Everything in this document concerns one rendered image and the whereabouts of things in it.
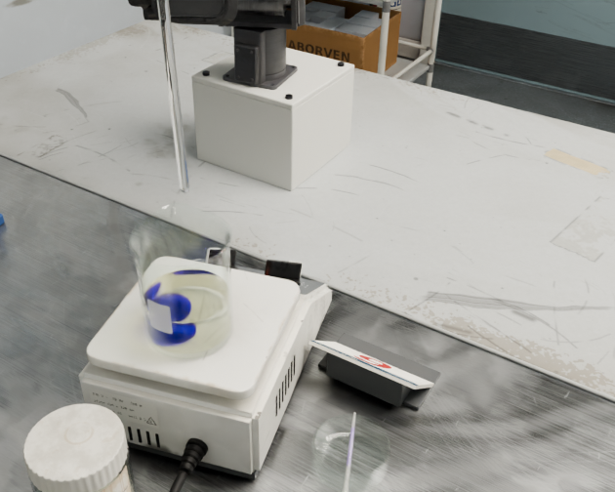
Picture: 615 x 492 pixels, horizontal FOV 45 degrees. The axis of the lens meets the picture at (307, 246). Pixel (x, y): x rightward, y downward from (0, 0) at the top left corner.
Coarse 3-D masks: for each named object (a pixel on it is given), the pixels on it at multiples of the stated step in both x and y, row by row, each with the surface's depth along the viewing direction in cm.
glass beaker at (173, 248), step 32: (160, 224) 48; (192, 224) 49; (224, 224) 48; (160, 256) 50; (192, 256) 51; (224, 256) 46; (160, 288) 45; (192, 288) 45; (224, 288) 47; (160, 320) 47; (192, 320) 46; (224, 320) 48; (160, 352) 49; (192, 352) 48
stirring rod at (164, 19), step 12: (168, 0) 38; (168, 12) 39; (168, 24) 39; (168, 36) 39; (168, 48) 40; (168, 60) 40; (168, 72) 40; (168, 84) 41; (180, 108) 42; (180, 120) 42; (180, 132) 43; (180, 144) 43; (180, 156) 43; (180, 168) 44; (180, 180) 44
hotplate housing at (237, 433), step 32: (320, 288) 62; (320, 320) 62; (288, 352) 52; (96, 384) 50; (128, 384) 49; (160, 384) 49; (288, 384) 54; (128, 416) 50; (160, 416) 49; (192, 416) 48; (224, 416) 48; (256, 416) 48; (160, 448) 52; (192, 448) 49; (224, 448) 49; (256, 448) 49
